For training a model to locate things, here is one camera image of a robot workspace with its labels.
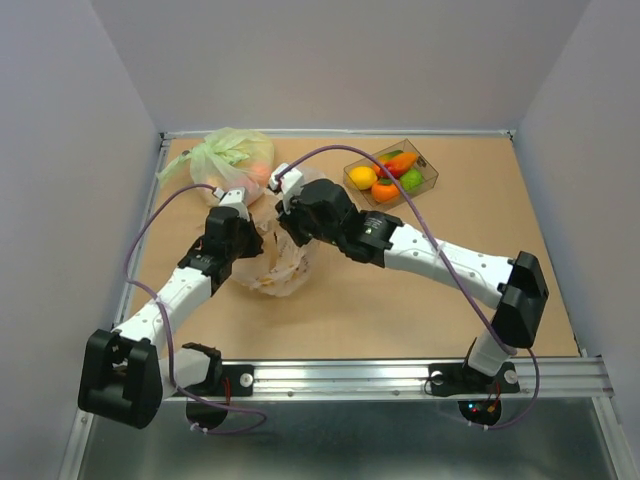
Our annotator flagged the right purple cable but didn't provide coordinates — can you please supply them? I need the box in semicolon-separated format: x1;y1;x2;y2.
277;144;541;431

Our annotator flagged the clear plastic box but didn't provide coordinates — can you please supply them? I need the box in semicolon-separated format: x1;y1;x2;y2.
343;139;438;211

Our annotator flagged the purple cable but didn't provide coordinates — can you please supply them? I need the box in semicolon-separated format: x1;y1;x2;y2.
277;144;541;431
122;184;269;435

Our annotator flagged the aluminium front rail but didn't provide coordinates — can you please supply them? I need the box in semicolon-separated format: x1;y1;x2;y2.
218;357;614;402

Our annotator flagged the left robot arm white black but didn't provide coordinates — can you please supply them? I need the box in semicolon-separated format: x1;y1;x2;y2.
78;206;262;429

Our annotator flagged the orange persimmon with green calyx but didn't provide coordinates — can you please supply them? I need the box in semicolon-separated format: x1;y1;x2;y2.
370;179;400;204

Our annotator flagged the green smooth fruit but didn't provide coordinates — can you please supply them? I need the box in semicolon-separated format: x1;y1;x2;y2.
377;149;403;165

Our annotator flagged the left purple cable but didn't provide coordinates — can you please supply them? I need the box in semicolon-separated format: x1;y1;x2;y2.
122;184;269;435

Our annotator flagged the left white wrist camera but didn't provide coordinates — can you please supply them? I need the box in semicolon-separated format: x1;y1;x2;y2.
213;187;250;221

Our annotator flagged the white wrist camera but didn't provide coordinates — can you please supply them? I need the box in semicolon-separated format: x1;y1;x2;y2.
213;187;250;221
268;163;305;214

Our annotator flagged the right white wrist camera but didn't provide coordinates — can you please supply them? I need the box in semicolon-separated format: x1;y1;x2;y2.
268;163;305;214

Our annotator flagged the orange translucent plastic bag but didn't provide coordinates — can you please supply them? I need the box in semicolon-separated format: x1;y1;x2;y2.
230;167;320;297

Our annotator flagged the green bumpy fruit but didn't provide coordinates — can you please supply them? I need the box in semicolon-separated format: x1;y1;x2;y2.
399;168;424;192

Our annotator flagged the green plastic bag with fruit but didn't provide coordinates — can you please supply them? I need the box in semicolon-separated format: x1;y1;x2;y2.
157;127;275;205

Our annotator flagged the yellow fruit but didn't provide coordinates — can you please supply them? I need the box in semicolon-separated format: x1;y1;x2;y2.
348;166;378;191

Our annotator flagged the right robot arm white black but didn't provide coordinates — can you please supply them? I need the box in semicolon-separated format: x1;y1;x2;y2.
271;174;549;390

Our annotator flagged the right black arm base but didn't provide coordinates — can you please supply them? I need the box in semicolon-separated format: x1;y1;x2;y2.
422;362;521;429

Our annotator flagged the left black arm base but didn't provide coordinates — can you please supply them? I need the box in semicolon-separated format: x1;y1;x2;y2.
185;364;255;428

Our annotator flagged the red orange fruit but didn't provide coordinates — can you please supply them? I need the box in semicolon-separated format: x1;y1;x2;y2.
380;152;418;178

